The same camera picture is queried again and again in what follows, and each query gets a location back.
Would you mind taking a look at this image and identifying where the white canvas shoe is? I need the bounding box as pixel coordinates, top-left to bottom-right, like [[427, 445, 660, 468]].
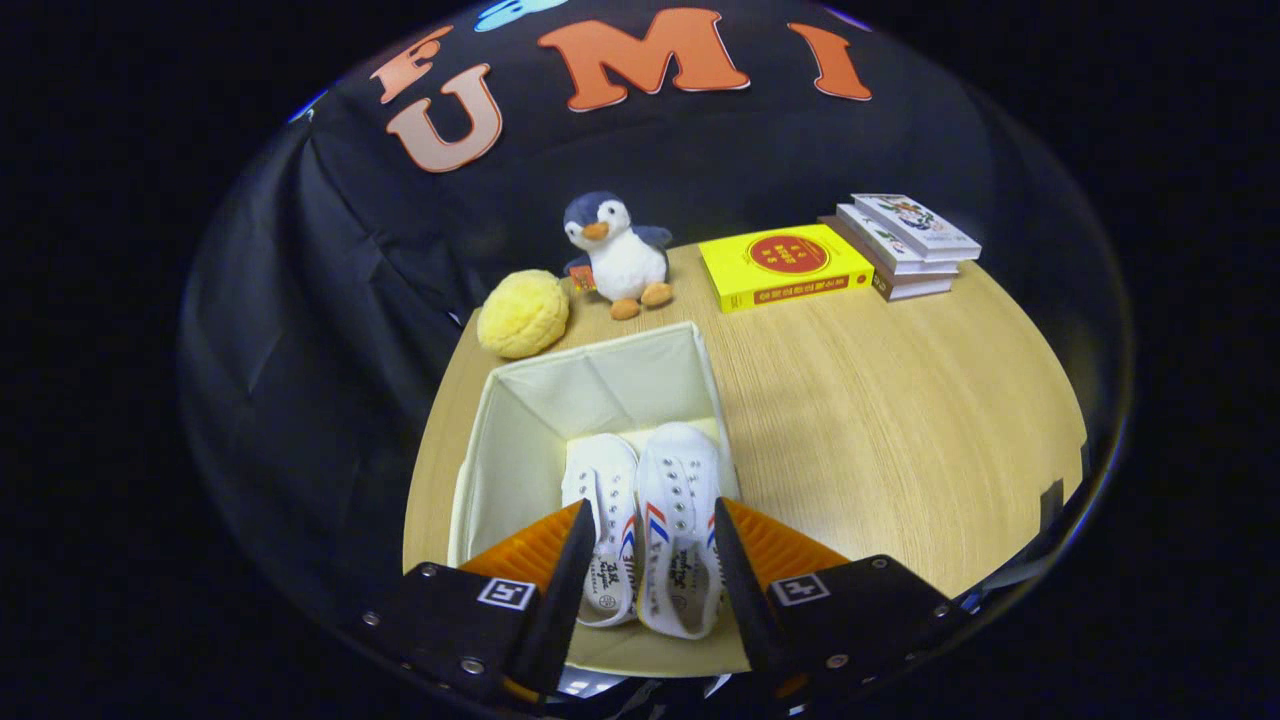
[[634, 421, 728, 641], [560, 432, 641, 629]]

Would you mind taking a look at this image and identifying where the brown cover book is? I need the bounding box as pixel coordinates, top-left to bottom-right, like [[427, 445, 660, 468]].
[[818, 213, 956, 302]]

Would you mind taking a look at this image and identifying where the white cover book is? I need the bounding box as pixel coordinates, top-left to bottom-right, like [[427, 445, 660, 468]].
[[836, 203, 961, 277]]

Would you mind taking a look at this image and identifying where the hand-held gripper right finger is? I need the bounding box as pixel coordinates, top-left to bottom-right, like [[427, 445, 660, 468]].
[[712, 496, 976, 701]]

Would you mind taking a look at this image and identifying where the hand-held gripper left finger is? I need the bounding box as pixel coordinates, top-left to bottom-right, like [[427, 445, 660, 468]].
[[360, 498, 598, 706]]

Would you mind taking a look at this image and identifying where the beige fabric storage box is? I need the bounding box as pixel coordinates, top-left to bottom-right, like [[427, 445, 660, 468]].
[[447, 320, 753, 679]]

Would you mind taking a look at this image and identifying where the book with colourful illustrated cover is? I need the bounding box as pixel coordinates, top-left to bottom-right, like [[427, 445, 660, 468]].
[[851, 193, 983, 263]]

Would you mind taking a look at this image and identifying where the black backdrop cloth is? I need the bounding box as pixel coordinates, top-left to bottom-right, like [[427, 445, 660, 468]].
[[180, 0, 1131, 621]]

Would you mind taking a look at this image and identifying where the penguin plush toy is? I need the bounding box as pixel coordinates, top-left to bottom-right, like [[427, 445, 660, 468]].
[[562, 191, 675, 321]]

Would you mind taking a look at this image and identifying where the yellow book with red circle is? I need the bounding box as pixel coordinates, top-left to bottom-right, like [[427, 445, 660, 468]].
[[698, 223, 876, 315]]

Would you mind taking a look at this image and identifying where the yellow round plush bun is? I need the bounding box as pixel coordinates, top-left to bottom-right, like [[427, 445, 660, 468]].
[[476, 269, 571, 360]]

